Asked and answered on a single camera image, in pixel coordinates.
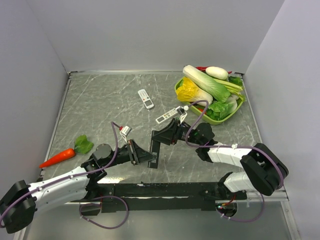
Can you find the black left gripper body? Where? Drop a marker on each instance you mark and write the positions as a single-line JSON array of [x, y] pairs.
[[133, 156]]

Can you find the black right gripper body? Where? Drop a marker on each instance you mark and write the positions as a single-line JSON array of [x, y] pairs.
[[180, 131]]

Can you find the black remote control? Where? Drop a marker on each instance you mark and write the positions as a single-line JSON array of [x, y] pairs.
[[155, 150]]

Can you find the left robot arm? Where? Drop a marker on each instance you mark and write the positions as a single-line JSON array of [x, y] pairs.
[[23, 201]]

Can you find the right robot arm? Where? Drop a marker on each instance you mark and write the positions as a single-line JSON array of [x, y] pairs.
[[261, 169]]

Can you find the small white button remote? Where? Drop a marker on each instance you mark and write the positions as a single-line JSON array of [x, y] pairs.
[[166, 116]]

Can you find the white remote with screen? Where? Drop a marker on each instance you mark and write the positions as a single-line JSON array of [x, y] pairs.
[[147, 102]]

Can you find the green plastic tray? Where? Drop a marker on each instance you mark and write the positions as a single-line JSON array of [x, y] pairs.
[[206, 118]]

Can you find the yellow napa cabbage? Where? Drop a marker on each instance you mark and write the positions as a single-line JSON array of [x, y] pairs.
[[188, 91]]

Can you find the green lettuce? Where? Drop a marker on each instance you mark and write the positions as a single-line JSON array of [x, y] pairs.
[[220, 110]]

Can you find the green leaf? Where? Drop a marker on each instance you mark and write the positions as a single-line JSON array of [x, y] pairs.
[[82, 145]]

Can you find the green napa cabbage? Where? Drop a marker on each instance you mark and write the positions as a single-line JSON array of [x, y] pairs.
[[207, 83]]

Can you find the orange carrot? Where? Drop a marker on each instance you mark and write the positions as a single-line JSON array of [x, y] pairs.
[[58, 158]]

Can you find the red chili pepper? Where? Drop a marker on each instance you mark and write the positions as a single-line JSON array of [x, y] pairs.
[[201, 68]]

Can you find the green celery stalks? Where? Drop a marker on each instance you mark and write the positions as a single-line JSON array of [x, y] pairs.
[[235, 86]]

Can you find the white radish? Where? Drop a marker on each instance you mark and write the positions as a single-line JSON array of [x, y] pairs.
[[217, 72]]

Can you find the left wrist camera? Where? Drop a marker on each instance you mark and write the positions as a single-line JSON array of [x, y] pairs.
[[125, 131]]

